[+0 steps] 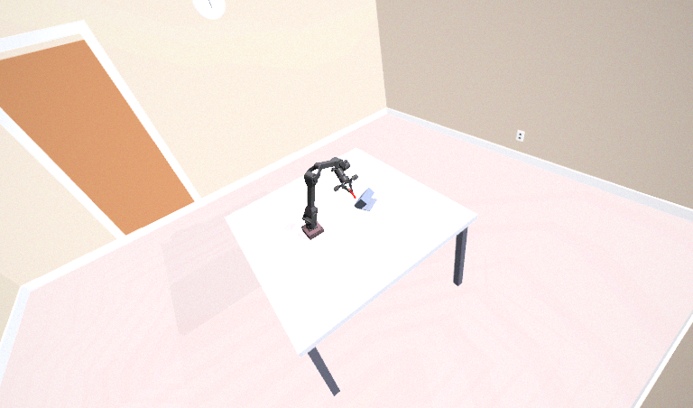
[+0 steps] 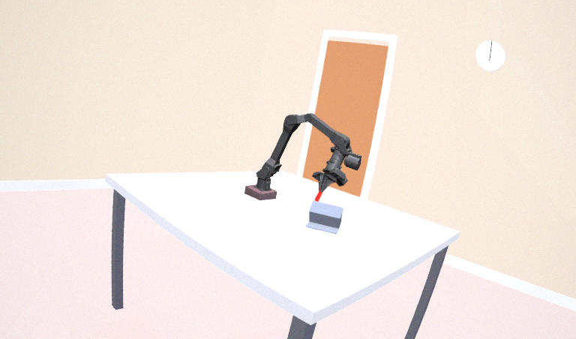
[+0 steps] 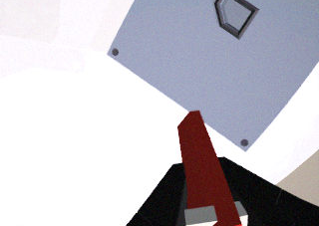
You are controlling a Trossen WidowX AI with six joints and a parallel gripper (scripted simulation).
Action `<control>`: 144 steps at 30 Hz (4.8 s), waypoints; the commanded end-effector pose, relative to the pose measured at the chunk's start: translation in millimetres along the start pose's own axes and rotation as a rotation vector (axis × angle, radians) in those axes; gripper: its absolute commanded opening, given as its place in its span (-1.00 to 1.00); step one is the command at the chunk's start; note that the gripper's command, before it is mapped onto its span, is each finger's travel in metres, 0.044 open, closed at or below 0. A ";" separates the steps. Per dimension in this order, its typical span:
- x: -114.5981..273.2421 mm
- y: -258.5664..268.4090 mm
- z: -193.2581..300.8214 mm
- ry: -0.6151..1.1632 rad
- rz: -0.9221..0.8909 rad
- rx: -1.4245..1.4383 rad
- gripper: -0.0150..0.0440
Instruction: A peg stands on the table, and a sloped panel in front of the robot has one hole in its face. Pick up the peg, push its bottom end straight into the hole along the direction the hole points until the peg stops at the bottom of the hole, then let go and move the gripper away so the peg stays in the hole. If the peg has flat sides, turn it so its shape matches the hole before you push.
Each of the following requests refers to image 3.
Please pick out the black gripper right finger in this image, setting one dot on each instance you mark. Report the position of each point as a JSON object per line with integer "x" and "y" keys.
{"x": 265, "y": 203}

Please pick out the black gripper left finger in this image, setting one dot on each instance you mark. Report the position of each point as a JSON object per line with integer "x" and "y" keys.
{"x": 165, "y": 205}

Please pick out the grey-blue sloped panel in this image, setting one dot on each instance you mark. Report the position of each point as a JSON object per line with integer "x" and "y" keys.
{"x": 237, "y": 62}

